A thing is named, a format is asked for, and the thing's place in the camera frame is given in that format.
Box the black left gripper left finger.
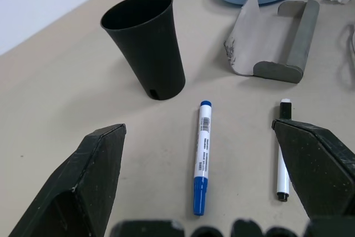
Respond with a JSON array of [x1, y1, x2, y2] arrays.
[[8, 123, 127, 237]]

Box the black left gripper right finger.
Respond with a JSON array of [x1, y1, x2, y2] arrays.
[[271, 118, 355, 219]]

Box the blue capped whiteboard marker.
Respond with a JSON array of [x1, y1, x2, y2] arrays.
[[192, 100, 214, 216]]

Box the thin white black pen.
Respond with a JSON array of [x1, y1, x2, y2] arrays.
[[276, 98, 293, 203]]

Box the black plastic cup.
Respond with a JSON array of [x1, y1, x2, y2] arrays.
[[100, 0, 186, 101]]

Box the thin grey cord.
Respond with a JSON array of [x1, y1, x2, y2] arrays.
[[337, 23, 355, 89]]

